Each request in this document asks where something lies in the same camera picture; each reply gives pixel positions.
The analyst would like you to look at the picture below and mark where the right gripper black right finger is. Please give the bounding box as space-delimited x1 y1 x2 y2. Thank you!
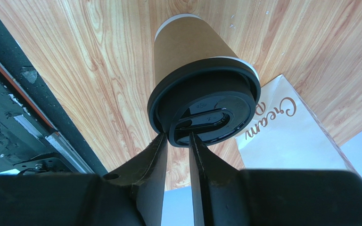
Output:
189 133 362 226

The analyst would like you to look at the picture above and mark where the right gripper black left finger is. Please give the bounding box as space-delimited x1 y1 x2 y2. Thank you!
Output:
0 134 167 226

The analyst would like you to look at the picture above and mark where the white paper takeout bag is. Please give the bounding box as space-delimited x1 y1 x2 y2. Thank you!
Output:
235 74 355 172

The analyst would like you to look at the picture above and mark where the black plastic cup lid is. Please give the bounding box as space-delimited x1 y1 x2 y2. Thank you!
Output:
147 56 261 147

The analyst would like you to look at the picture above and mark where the brown paper cup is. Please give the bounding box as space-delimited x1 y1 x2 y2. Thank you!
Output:
154 14 261 91

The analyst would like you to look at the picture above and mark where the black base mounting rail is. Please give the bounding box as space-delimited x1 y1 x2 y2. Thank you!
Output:
0 20 107 175

